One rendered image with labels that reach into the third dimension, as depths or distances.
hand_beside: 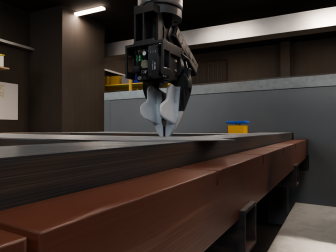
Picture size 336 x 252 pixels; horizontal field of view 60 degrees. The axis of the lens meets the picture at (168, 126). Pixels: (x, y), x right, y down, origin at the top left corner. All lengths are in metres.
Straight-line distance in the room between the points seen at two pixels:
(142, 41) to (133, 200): 0.34
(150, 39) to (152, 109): 0.12
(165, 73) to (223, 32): 7.62
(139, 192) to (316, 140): 1.01
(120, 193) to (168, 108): 0.31
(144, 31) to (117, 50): 8.99
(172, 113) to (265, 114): 0.73
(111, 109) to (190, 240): 1.33
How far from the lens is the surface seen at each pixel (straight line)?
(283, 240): 0.54
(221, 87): 1.23
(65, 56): 7.83
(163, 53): 0.44
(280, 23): 7.82
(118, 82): 9.36
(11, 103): 8.10
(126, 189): 0.18
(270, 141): 0.72
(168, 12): 0.49
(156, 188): 0.19
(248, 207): 0.35
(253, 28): 7.89
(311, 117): 1.15
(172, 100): 0.48
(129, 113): 1.45
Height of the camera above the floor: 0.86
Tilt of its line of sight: 1 degrees up
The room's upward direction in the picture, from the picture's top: straight up
